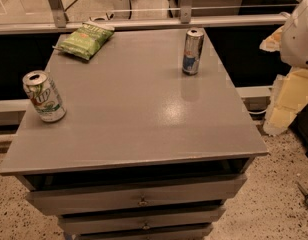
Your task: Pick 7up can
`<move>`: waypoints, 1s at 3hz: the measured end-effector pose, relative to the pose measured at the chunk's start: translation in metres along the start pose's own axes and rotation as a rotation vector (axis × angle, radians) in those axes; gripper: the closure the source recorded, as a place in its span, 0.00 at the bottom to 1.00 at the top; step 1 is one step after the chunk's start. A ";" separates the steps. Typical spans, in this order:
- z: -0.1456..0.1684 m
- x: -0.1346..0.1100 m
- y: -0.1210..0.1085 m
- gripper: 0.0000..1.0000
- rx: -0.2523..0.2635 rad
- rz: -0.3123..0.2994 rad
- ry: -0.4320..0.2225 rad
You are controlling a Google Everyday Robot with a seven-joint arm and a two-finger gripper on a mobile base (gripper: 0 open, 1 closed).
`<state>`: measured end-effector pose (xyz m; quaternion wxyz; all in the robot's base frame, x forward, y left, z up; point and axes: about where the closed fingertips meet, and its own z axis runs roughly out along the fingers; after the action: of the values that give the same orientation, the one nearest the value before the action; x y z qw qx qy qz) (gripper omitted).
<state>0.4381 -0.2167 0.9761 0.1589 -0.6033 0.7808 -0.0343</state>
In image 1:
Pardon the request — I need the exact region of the top grey drawer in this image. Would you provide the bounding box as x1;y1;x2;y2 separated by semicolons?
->
26;174;247;215

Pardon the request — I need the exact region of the middle grey drawer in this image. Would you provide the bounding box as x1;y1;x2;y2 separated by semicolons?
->
59;206;225;234

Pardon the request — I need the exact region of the bottom grey drawer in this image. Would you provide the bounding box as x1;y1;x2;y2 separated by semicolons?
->
75;224;213;240

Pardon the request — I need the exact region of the green chip bag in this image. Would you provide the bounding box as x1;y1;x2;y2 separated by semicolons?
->
54;21;115;61

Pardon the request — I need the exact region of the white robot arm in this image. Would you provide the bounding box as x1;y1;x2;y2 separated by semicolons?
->
259;0;308;136

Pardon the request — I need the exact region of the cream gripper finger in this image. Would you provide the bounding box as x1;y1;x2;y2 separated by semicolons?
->
259;27;283;52
263;67;308;136

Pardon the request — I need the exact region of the silver blue Red Bull can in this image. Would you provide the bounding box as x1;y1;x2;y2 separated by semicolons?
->
182;28;204;75

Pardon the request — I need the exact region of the black tool on floor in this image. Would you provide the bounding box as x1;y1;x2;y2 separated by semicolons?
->
297;183;308;207

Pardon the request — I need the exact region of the grey drawer cabinet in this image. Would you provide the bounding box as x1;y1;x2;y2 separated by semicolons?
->
0;28;270;240

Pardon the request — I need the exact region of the grey drawer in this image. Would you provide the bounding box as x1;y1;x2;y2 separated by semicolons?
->
75;224;213;240
26;174;247;215
59;206;225;234

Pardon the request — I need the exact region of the white green 7up can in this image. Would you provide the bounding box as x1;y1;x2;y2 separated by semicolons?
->
22;70;66;123

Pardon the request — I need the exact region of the grey metal railing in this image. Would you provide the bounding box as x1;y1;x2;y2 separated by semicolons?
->
0;0;302;35

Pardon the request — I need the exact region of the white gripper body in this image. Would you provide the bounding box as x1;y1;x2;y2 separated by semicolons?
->
280;3;308;68

